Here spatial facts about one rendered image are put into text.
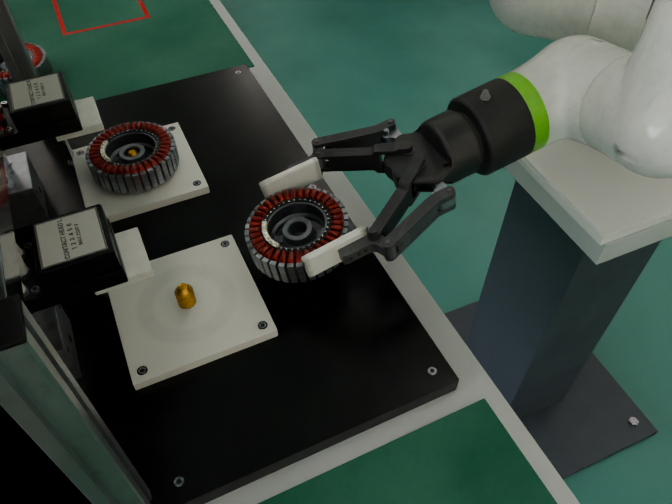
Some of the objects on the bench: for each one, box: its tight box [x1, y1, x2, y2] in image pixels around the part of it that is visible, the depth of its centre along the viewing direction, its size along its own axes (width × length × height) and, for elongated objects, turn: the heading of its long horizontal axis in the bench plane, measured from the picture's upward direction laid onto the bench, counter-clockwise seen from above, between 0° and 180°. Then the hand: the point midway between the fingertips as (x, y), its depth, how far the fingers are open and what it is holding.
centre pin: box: [174, 283, 196, 309], centre depth 62 cm, size 2×2×3 cm
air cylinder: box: [31, 304, 82, 380], centre depth 58 cm, size 5×8×6 cm
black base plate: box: [0, 64, 459, 504], centre depth 72 cm, size 47×64×2 cm
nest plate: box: [108, 235, 278, 390], centre depth 64 cm, size 15×15×1 cm
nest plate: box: [72, 122, 210, 223], centre depth 78 cm, size 15×15×1 cm
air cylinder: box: [7, 152, 49, 230], centre depth 73 cm, size 5×8×6 cm
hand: (299, 220), depth 62 cm, fingers closed on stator, 11 cm apart
